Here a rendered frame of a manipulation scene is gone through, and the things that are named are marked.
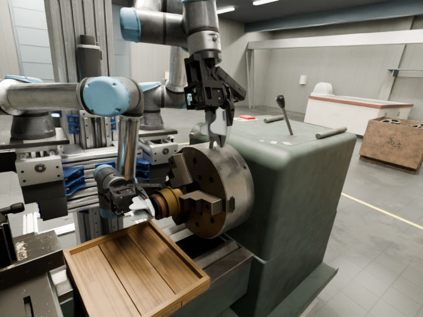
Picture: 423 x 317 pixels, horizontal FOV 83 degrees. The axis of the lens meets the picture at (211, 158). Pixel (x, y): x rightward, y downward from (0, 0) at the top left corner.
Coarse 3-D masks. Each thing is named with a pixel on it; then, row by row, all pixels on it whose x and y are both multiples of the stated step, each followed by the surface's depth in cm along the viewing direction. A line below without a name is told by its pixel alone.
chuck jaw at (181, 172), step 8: (168, 160) 81; (176, 160) 78; (184, 160) 80; (176, 168) 77; (184, 168) 79; (168, 176) 79; (176, 176) 76; (184, 176) 78; (168, 184) 76; (176, 184) 75; (184, 184) 77
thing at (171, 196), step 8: (160, 192) 71; (168, 192) 71; (176, 192) 73; (152, 200) 69; (160, 200) 69; (168, 200) 69; (176, 200) 71; (160, 208) 68; (168, 208) 70; (176, 208) 71; (160, 216) 69; (168, 216) 71
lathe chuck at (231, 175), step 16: (208, 144) 79; (192, 160) 77; (208, 160) 71; (224, 160) 72; (192, 176) 79; (208, 176) 72; (224, 176) 69; (240, 176) 73; (208, 192) 74; (224, 192) 68; (240, 192) 72; (240, 208) 73; (192, 224) 84; (208, 224) 77; (224, 224) 71
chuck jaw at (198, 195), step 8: (192, 192) 75; (200, 192) 75; (184, 200) 70; (192, 200) 70; (200, 200) 70; (208, 200) 69; (216, 200) 69; (224, 200) 69; (232, 200) 70; (184, 208) 71; (192, 208) 71; (200, 208) 71; (208, 208) 69; (216, 208) 68; (224, 208) 70; (232, 208) 71
